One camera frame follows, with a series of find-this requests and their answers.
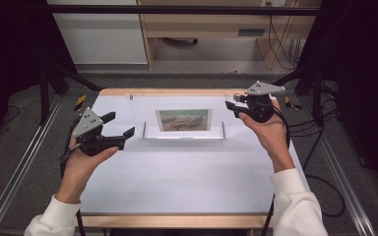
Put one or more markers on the dark chair base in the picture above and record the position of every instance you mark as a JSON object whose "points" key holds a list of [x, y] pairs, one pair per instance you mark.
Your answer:
{"points": [[180, 41]]}

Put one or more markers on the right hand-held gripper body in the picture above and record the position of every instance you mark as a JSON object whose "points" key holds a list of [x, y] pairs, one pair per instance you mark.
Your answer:
{"points": [[261, 105]]}

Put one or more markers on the aluminium floor rail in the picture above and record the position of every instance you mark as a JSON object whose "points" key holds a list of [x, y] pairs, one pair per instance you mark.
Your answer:
{"points": [[344, 183], [19, 170]]}

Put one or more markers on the clear acrylic frame plate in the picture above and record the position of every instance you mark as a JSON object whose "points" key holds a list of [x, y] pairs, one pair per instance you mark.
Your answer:
{"points": [[183, 134]]}

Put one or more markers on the white cabinet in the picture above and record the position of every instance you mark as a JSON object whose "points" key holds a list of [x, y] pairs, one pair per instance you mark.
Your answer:
{"points": [[101, 39]]}

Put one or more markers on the black yellow striped tape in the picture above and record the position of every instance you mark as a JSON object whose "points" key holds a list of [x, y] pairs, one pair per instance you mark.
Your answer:
{"points": [[80, 101], [290, 103]]}

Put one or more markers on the black overhead frame beam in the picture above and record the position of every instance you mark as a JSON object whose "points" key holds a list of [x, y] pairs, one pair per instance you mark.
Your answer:
{"points": [[177, 10]]}

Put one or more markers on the black metal stand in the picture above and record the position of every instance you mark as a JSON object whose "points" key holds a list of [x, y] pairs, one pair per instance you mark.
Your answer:
{"points": [[44, 98], [317, 98]]}

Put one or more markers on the black curtain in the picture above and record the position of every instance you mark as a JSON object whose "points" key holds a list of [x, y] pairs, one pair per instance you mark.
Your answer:
{"points": [[367, 82], [10, 49]]}

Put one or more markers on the light wooden desk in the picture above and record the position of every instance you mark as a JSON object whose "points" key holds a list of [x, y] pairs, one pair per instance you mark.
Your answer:
{"points": [[210, 23]]}

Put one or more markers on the person's left hand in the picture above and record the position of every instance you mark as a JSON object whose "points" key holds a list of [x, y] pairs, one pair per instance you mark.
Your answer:
{"points": [[78, 170]]}

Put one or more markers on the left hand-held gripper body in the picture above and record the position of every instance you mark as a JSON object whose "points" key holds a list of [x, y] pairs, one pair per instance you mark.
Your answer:
{"points": [[90, 141]]}

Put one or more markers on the person's right hand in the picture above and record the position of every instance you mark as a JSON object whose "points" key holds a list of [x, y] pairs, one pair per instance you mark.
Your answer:
{"points": [[272, 137]]}

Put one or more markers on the paper picture sheet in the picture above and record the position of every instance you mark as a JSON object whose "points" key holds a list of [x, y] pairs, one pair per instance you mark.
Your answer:
{"points": [[183, 120]]}

